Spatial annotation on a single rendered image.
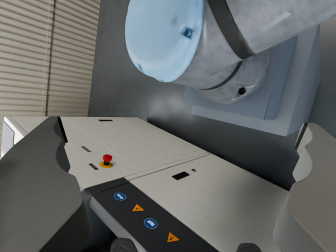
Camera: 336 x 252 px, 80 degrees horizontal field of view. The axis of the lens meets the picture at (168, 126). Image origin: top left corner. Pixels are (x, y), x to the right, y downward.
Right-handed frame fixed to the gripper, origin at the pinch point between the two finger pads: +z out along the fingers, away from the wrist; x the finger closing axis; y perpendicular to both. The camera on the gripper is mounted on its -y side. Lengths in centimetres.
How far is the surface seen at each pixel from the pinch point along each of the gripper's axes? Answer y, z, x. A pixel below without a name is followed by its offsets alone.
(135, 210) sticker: 47, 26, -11
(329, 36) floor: 9, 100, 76
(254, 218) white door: 61, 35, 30
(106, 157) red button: 46, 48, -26
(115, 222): 45, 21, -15
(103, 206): 44, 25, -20
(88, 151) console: 50, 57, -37
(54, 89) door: 69, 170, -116
